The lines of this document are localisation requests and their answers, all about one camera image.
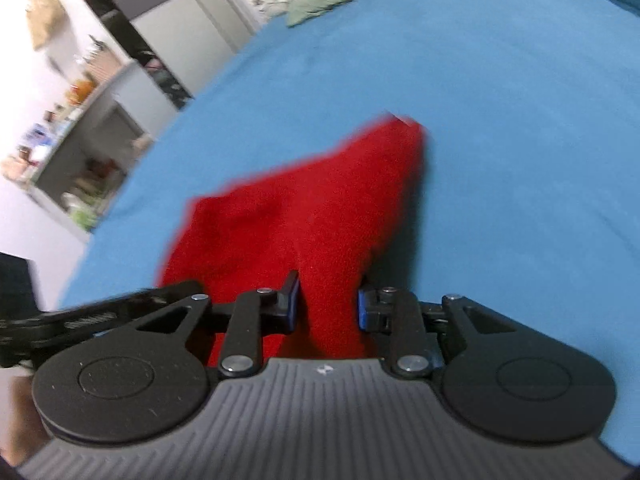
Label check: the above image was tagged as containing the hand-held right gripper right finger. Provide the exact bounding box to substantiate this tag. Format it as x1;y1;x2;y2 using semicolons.
357;282;522;377

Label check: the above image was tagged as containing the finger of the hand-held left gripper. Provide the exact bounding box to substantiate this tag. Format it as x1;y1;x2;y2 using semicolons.
0;281;201;367

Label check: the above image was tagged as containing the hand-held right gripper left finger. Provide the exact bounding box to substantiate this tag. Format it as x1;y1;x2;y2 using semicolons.
134;269;302;377

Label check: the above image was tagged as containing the red knit sweater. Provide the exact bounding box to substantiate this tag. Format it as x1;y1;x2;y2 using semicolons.
157;115;430;362

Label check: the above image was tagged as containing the white desk shelf unit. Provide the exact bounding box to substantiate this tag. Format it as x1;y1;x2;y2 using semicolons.
0;59;154;234

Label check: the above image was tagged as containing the bed with blue sheet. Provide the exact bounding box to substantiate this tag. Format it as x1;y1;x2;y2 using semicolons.
57;0;640;468

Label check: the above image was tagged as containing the wicker basket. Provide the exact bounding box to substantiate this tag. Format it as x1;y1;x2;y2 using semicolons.
91;50;125;82

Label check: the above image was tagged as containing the beige tote bag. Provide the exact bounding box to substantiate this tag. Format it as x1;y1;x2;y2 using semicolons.
17;0;69;52

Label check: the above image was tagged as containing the grey and white wardrobe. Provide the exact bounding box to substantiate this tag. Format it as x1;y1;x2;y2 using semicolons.
55;0;257;111

